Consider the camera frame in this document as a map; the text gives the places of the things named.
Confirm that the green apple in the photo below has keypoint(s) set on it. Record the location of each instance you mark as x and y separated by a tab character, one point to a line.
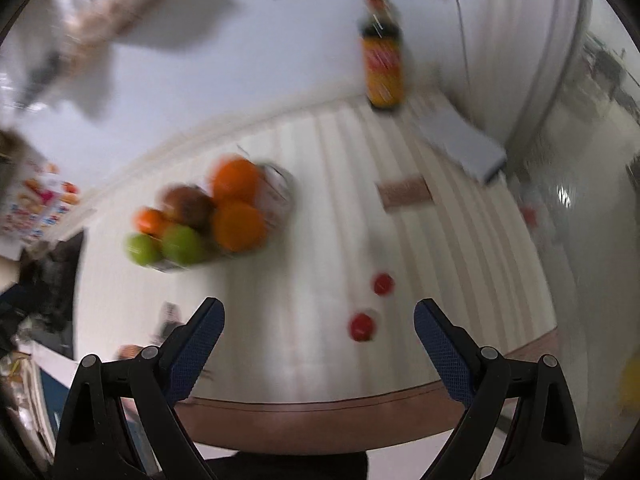
141	250
182	244

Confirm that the brown square card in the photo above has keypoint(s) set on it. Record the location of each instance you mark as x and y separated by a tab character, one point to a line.
404	192

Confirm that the plastic bag with dark contents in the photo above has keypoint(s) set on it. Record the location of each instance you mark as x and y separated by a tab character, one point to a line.
50	75

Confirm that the folded white cloth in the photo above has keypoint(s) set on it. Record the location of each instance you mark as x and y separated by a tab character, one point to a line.
460	142

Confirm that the large orange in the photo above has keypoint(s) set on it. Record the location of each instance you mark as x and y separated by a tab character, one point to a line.
239	225

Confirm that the black gas stove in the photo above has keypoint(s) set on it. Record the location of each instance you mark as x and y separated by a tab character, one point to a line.
55	275

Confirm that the colourful wall sticker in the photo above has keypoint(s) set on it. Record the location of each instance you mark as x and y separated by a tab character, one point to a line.
35	205

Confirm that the brown-red apple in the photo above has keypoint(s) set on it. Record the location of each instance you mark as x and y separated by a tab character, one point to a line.
187	205

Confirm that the person's dark trousers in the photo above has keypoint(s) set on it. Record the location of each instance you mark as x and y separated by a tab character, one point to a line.
285	466

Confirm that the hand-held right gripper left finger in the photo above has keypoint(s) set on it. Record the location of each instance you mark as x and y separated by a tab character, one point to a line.
195	355

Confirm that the frosted glass sliding door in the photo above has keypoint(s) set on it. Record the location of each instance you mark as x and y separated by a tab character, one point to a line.
575	260

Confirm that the oval patterned ceramic plate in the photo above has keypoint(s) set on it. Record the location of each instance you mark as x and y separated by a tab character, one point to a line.
277	195

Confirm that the dark sauce bottle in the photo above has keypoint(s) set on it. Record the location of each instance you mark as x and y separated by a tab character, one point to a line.
382	60

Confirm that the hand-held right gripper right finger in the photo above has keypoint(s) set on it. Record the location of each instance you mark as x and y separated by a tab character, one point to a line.
445	355

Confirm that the small red fruit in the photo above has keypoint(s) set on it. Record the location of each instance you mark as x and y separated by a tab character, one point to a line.
361	326
383	284

